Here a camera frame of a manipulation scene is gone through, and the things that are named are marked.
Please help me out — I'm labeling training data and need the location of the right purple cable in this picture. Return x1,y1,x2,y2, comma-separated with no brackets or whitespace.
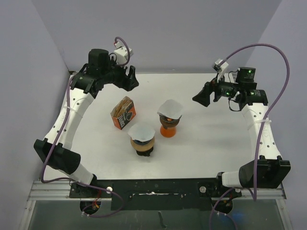
208,43,290,230

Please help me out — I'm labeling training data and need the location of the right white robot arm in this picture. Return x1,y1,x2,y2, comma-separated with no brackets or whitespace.
192,67,291,196

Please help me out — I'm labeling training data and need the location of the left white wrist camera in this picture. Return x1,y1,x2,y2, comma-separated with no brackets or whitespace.
114,41,129,66

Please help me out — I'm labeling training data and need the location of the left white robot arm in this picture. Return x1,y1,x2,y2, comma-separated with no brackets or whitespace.
34,46,139,197

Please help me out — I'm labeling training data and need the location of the white paper coffee filter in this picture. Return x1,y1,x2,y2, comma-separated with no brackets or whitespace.
128,122,155,142

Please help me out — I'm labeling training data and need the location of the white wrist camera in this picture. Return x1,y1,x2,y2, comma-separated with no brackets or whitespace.
114,41,129,66
212,59,229,83

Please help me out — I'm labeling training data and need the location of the grey glass dripper cone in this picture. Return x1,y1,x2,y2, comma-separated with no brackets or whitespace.
159,115,181,123

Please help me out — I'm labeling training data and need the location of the dark wooden ring holder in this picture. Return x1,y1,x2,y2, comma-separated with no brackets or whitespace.
160,119,180,129

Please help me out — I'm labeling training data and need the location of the blue glass dripper cone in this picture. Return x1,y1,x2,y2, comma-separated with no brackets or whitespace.
133,139,150,146

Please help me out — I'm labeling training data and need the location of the orange coffee filter box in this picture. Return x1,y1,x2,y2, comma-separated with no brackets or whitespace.
110,96,136,130

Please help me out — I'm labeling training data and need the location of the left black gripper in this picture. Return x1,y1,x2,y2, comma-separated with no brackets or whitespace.
100,57,138,91

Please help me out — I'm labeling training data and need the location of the orange glass carafe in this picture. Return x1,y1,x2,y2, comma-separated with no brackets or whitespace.
160,126,177,138

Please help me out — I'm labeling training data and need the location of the light wooden ring holder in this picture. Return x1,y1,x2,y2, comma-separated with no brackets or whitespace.
130,137,155,151

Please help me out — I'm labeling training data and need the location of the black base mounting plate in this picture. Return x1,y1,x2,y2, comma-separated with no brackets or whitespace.
69,178,242,211

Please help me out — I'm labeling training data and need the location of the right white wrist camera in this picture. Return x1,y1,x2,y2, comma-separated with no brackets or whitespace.
212,59,229,83

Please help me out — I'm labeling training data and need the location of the dark green glass dripper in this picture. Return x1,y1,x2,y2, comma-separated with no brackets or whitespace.
136,148,154,157

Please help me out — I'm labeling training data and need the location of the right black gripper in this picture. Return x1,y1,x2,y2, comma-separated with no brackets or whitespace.
192,71,241,106

